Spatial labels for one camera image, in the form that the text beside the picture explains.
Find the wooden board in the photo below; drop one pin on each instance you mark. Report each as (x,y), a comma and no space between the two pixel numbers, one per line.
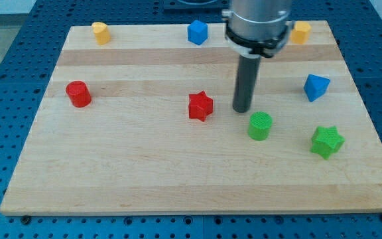
(134,151)

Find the red star block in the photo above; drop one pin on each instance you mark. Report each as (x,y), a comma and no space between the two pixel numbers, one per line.
(200,106)

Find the yellow half-round block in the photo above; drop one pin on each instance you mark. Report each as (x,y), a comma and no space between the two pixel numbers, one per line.
(101,33)

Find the blue cube block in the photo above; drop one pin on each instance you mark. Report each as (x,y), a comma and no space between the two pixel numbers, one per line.
(197,32)

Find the red cylinder block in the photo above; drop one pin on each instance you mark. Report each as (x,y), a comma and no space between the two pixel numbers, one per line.
(78,94)

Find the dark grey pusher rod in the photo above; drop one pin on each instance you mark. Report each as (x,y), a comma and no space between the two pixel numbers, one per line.
(246,77)

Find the blue triangular prism block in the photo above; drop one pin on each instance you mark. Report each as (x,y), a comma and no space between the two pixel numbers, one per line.
(315,87)

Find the yellow hexagon block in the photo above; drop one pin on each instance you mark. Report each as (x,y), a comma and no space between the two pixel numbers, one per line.
(301,32)

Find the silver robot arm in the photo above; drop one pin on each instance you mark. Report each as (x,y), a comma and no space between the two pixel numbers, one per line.
(255,29)

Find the green star block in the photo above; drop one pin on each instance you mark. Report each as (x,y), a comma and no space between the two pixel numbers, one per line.
(326,141)

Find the green cylinder block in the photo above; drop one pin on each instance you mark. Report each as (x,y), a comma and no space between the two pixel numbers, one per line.
(259,126)

